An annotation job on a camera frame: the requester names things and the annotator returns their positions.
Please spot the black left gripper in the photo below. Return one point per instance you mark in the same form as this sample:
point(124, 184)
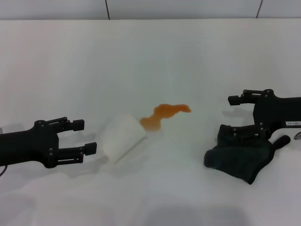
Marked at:
point(28, 146)

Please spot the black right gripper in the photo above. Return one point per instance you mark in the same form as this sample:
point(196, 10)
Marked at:
point(277, 110)

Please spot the white paper cup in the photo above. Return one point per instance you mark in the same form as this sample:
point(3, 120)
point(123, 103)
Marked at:
point(122, 136)

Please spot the dark blue rag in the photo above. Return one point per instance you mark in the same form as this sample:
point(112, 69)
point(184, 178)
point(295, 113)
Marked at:
point(235, 160)

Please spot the brown water stain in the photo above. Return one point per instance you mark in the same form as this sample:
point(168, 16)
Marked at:
point(164, 113)

